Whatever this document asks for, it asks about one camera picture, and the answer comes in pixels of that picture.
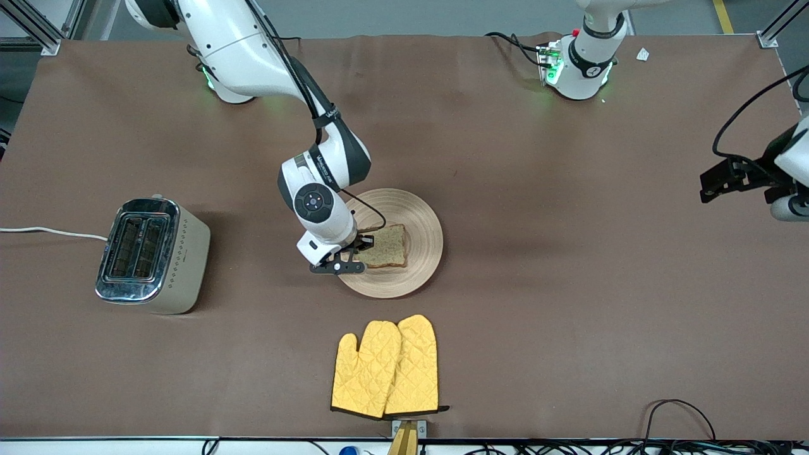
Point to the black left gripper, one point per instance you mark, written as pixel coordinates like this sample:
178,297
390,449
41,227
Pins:
753,176

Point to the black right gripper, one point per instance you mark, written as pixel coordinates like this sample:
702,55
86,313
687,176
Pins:
364,241

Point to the brown bread slice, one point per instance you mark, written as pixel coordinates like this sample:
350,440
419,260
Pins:
389,248

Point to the round wooden plate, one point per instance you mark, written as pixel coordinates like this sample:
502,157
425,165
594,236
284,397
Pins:
420,221

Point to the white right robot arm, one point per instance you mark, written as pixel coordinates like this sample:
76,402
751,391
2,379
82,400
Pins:
240,50

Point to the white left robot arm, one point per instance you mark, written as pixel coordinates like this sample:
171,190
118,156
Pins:
588,69

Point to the beige chrome two-slot toaster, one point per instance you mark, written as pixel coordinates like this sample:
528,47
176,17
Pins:
183,265

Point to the yellow quilted oven mitt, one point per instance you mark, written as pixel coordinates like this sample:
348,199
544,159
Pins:
363,373
417,366

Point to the small crumpled white paper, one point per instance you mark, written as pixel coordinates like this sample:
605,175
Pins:
643,54

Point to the brown table cover sheet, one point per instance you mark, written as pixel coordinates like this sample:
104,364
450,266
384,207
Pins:
505,158

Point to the aluminium frame profile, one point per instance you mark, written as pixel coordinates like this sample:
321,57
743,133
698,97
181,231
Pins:
38,31
768,39

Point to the wooden stick with metal bracket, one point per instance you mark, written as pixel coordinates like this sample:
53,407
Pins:
404,439

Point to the white table edge rail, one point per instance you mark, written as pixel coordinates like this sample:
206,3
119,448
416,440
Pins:
126,447

